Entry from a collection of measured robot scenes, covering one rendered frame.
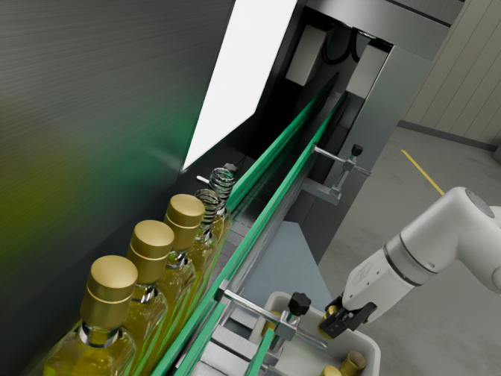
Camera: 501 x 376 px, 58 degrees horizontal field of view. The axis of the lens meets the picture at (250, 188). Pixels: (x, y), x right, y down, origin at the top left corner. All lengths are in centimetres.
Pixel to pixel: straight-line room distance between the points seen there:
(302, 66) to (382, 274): 96
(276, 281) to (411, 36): 73
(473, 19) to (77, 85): 502
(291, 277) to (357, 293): 41
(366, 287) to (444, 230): 13
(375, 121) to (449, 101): 423
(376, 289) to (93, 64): 46
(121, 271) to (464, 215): 43
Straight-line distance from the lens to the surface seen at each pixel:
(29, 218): 46
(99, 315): 36
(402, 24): 133
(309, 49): 149
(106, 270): 34
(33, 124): 40
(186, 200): 43
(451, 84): 549
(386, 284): 66
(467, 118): 585
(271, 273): 106
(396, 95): 136
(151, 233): 38
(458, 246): 64
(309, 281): 109
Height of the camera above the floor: 140
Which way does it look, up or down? 30 degrees down
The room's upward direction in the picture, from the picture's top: 22 degrees clockwise
